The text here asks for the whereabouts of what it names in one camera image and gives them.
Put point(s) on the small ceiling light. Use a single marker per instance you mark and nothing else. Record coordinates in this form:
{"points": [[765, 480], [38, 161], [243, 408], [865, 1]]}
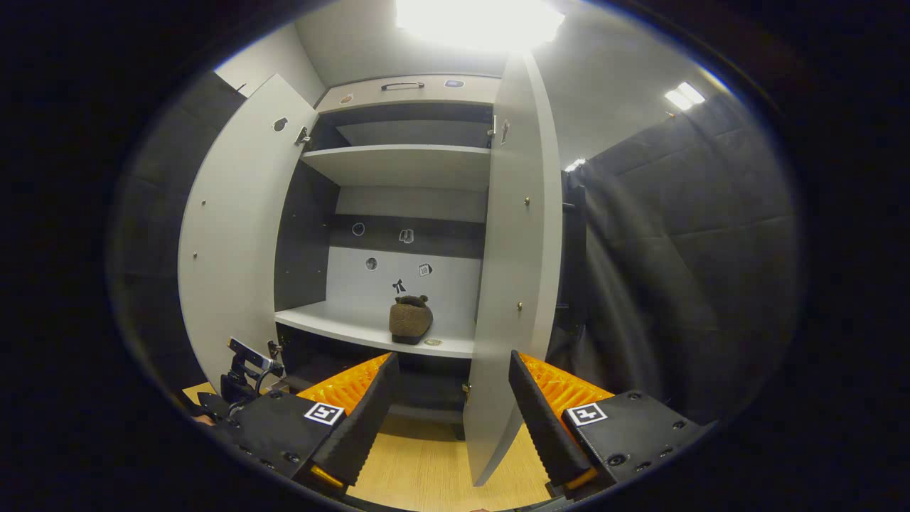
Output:
{"points": [[684, 96]]}

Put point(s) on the grey shoe cabinet door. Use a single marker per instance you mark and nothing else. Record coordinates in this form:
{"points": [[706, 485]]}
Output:
{"points": [[234, 235], [508, 284]]}

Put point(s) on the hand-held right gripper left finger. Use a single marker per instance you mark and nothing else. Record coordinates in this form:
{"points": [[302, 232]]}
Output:
{"points": [[355, 434]]}

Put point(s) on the brown fluffy shoe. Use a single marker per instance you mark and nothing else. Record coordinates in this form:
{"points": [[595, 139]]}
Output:
{"points": [[411, 320]]}

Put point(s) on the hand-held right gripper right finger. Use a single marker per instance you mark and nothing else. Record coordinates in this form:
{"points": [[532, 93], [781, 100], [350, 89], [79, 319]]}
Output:
{"points": [[544, 434]]}

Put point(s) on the grey cabinet drawer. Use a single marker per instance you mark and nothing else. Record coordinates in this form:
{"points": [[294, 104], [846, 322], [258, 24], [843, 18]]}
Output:
{"points": [[469, 89]]}

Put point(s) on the long ceiling light panel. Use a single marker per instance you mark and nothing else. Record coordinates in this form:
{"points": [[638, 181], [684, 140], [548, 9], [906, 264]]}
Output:
{"points": [[476, 21]]}

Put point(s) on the grey shoe cabinet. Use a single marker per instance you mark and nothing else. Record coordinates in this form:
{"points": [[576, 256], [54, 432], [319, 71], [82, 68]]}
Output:
{"points": [[405, 167]]}

